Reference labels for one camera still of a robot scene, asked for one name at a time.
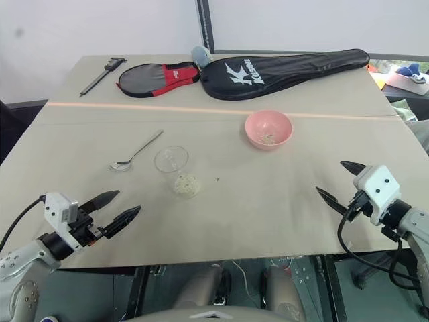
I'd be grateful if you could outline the grey blue plush toy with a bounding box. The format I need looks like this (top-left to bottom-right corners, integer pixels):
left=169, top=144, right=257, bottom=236
left=190, top=46, right=214, bottom=69

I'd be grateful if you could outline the black table frame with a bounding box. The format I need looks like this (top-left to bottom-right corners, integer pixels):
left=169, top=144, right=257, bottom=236
left=127, top=254, right=349, bottom=322

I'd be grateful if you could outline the clear glass cup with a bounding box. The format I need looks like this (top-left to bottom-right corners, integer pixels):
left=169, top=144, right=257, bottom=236
left=153, top=145, right=202, bottom=199

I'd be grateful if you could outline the dark window frame post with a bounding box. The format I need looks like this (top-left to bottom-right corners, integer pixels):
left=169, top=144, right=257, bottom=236
left=196, top=0, right=216, bottom=54

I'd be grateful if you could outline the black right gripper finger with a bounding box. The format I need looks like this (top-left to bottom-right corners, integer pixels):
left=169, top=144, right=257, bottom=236
left=315, top=186, right=351, bottom=216
left=339, top=160, right=369, bottom=176

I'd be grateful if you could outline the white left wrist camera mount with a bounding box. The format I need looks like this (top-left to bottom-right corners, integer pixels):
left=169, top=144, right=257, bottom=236
left=44, top=192, right=83, bottom=252

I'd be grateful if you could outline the pile of grain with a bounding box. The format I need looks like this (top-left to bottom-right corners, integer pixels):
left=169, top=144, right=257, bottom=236
left=172, top=170, right=202, bottom=199

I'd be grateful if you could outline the pink bowl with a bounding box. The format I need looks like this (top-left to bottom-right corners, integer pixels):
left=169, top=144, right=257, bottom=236
left=244, top=109, right=294, bottom=152

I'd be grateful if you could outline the black badminton racket bag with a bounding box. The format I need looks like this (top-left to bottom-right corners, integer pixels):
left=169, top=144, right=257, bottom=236
left=198, top=48, right=370, bottom=101

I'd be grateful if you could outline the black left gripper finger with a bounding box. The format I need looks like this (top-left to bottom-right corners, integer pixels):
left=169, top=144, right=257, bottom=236
left=79, top=190, right=121, bottom=213
left=100, top=206, right=142, bottom=239

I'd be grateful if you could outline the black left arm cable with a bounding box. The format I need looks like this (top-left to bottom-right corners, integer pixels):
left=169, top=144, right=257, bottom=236
left=0, top=195, right=46, bottom=252

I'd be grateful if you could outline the silver robot left leg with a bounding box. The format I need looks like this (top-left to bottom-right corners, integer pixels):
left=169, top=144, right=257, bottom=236
left=172, top=264, right=223, bottom=307

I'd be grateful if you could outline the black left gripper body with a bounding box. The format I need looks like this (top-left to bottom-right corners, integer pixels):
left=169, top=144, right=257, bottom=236
left=68, top=204, right=105, bottom=246

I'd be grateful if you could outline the silver robot right leg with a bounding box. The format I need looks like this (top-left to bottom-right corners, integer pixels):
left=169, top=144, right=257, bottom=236
left=266, top=266, right=304, bottom=320

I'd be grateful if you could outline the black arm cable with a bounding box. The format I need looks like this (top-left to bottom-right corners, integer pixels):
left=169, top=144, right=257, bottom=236
left=0, top=195, right=46, bottom=252
left=336, top=206, right=422, bottom=282

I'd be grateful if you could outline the red black paddle case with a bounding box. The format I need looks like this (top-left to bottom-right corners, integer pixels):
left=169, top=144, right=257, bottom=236
left=116, top=61, right=201, bottom=99

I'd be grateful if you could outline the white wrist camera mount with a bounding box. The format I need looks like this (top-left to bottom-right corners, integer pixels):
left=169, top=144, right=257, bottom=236
left=44, top=192, right=83, bottom=252
left=352, top=164, right=402, bottom=226

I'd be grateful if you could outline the silver metal spoon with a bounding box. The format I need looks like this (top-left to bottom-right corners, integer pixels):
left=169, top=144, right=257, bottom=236
left=108, top=130, right=164, bottom=173

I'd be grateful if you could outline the white tray with items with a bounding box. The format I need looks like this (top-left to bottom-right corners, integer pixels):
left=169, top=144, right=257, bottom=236
left=383, top=63, right=429, bottom=96

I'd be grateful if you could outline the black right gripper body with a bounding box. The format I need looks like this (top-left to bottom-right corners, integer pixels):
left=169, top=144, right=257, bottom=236
left=347, top=189, right=375, bottom=223

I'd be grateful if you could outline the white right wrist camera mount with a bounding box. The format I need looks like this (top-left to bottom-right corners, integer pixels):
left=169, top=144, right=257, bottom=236
left=352, top=164, right=402, bottom=226

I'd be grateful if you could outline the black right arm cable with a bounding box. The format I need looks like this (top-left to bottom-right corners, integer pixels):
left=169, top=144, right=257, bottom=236
left=336, top=206, right=422, bottom=282

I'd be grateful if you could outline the black vernier caliper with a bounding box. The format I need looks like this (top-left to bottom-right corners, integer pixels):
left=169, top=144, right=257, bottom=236
left=78, top=57, right=128, bottom=98

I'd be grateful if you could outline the silver robot leg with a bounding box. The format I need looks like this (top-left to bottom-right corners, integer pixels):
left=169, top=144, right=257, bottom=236
left=172, top=264, right=223, bottom=307
left=266, top=266, right=304, bottom=320

